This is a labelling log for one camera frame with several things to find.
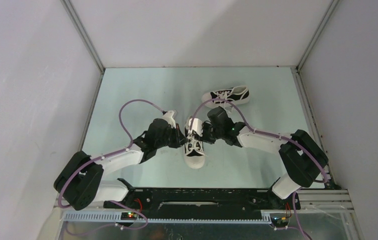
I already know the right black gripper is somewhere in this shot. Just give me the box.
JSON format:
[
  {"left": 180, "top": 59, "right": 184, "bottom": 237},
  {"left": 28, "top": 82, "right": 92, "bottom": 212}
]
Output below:
[{"left": 194, "top": 122, "right": 224, "bottom": 145}]

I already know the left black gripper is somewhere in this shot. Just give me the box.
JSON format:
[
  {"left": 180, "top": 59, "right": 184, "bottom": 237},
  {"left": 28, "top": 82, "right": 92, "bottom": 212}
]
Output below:
[{"left": 155, "top": 123, "right": 189, "bottom": 149}]

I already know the black white sneaker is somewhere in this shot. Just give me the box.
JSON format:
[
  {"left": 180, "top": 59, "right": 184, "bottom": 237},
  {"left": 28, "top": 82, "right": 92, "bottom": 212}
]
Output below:
[
  {"left": 183, "top": 121, "right": 206, "bottom": 169},
  {"left": 201, "top": 85, "right": 250, "bottom": 109}
]

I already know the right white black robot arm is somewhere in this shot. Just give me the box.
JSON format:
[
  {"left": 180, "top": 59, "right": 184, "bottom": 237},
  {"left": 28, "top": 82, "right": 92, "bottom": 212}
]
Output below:
[{"left": 199, "top": 107, "right": 329, "bottom": 209}]

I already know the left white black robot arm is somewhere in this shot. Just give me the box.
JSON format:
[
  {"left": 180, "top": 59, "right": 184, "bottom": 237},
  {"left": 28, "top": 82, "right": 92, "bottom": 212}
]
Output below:
[{"left": 53, "top": 118, "right": 188, "bottom": 211}]

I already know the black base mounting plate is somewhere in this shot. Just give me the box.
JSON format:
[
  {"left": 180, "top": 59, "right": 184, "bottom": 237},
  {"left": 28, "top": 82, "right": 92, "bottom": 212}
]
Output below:
[{"left": 120, "top": 187, "right": 301, "bottom": 221}]

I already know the left controller board with LEDs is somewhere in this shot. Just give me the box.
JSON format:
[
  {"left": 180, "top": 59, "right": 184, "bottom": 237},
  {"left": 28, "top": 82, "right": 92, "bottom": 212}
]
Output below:
[{"left": 120, "top": 212, "right": 139, "bottom": 221}]

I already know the controller board with leds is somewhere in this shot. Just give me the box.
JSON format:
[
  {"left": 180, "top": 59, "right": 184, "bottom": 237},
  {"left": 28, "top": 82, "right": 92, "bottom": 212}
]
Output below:
[
  {"left": 120, "top": 212, "right": 139, "bottom": 221},
  {"left": 271, "top": 217, "right": 290, "bottom": 229}
]

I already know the right controller board with LEDs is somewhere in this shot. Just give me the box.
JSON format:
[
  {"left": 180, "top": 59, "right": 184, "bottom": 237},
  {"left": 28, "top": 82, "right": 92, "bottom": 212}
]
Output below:
[{"left": 271, "top": 217, "right": 290, "bottom": 229}]

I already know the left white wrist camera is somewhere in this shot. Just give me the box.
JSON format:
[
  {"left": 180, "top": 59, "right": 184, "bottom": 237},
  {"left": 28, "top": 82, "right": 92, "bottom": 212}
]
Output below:
[{"left": 161, "top": 110, "right": 178, "bottom": 129}]

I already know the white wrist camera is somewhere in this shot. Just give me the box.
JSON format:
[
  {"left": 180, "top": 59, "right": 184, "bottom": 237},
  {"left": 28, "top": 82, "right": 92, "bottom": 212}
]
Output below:
[
  {"left": 185, "top": 117, "right": 203, "bottom": 136},
  {"left": 161, "top": 110, "right": 178, "bottom": 129}
]

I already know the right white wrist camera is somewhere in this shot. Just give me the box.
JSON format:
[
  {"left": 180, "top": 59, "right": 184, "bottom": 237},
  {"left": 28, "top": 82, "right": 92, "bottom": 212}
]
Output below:
[{"left": 185, "top": 117, "right": 203, "bottom": 136}]

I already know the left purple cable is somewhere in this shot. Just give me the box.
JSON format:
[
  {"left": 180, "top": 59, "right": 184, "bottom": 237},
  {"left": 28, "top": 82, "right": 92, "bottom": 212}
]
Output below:
[{"left": 57, "top": 99, "right": 167, "bottom": 231}]

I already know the purple cable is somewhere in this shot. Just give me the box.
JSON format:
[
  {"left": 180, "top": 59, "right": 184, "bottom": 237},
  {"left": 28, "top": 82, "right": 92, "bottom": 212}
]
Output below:
[
  {"left": 188, "top": 97, "right": 329, "bottom": 240},
  {"left": 57, "top": 99, "right": 167, "bottom": 231}
]

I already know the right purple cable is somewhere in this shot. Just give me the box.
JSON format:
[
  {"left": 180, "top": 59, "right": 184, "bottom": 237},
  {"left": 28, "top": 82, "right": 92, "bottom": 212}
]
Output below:
[{"left": 188, "top": 97, "right": 329, "bottom": 240}]

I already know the grey slotted cable duct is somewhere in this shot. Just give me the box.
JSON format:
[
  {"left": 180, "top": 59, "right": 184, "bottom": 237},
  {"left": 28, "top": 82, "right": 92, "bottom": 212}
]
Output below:
[{"left": 62, "top": 211, "right": 272, "bottom": 224}]

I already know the aluminium front frame rail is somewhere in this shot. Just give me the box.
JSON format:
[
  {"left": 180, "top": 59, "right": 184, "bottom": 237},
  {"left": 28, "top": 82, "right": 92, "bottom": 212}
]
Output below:
[{"left": 55, "top": 188, "right": 356, "bottom": 213}]

